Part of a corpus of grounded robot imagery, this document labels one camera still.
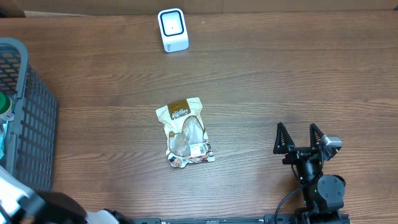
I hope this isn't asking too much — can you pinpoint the grey plastic basket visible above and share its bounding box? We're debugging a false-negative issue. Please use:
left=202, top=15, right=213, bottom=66
left=1, top=37, right=59, bottom=191

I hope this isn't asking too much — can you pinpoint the white barcode scanner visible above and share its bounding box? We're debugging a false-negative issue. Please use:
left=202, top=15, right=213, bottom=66
left=157, top=8, right=189, bottom=53

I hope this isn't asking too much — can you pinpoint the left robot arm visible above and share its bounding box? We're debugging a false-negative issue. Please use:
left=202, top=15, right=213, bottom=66
left=1, top=168, right=133, bottom=224

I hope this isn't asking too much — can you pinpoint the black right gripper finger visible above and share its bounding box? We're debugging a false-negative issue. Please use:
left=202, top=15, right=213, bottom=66
left=273, top=122, right=295, bottom=154
left=310, top=123, right=324, bottom=148

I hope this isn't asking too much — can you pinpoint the brown snack pouch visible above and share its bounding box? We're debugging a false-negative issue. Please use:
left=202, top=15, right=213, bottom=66
left=155, top=97, right=215, bottom=168

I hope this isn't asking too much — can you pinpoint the green capped bottle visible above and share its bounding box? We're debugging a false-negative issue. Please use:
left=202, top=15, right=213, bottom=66
left=0, top=92, right=15, bottom=121

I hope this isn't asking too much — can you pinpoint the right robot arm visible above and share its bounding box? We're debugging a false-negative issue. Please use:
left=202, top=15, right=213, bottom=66
left=272, top=123, right=350, bottom=223

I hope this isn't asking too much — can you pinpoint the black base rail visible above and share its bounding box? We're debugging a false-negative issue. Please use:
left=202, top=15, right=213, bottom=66
left=131, top=214, right=351, bottom=224

